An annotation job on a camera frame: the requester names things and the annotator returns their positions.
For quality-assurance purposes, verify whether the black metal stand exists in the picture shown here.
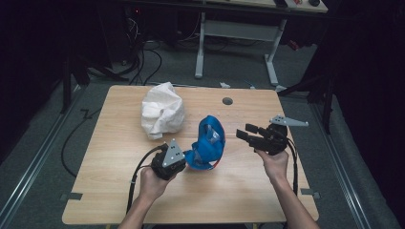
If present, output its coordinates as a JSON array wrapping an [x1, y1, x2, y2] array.
[[60, 53, 130, 115], [277, 68, 337, 135]]

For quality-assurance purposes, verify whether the blue baseball cap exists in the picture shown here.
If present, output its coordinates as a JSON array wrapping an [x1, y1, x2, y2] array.
[[183, 114, 226, 171]]

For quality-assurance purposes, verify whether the person's right hand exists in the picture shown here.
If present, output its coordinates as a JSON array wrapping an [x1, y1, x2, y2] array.
[[254, 148, 290, 183]]

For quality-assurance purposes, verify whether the grey tape piece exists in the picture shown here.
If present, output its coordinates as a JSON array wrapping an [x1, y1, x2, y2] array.
[[60, 192, 84, 202], [300, 188, 321, 200]]

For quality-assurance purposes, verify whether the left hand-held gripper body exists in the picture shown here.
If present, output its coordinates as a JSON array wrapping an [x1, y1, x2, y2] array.
[[150, 138, 187, 181]]

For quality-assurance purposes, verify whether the black floor cable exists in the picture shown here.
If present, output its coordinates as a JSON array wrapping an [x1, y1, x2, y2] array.
[[60, 108, 102, 178]]

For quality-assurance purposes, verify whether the white cloth cap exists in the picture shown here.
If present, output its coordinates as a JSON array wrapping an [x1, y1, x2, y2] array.
[[140, 81, 185, 140]]

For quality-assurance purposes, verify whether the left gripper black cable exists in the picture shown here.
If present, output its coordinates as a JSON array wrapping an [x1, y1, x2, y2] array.
[[125, 143, 169, 215]]

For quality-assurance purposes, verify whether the white-framed desk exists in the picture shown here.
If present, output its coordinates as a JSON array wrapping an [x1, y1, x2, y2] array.
[[194, 0, 329, 88]]

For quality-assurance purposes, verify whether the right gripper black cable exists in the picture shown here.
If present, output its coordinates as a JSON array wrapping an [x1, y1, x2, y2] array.
[[285, 136, 300, 197]]

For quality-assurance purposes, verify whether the bundle of black cables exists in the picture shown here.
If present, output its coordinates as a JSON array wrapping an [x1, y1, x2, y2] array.
[[120, 12, 163, 86]]

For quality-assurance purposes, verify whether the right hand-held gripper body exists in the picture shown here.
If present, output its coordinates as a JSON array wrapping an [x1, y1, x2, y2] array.
[[252, 114, 309, 156]]

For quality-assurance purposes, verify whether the person's left hand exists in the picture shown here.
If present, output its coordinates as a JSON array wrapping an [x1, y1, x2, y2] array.
[[139, 166, 177, 204]]

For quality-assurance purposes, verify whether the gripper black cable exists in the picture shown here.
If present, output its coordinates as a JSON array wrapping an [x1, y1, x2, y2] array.
[[125, 143, 169, 215], [285, 136, 300, 197]]

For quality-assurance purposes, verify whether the metal floor rail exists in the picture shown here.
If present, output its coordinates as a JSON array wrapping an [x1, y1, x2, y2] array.
[[0, 84, 87, 228], [309, 101, 372, 229]]

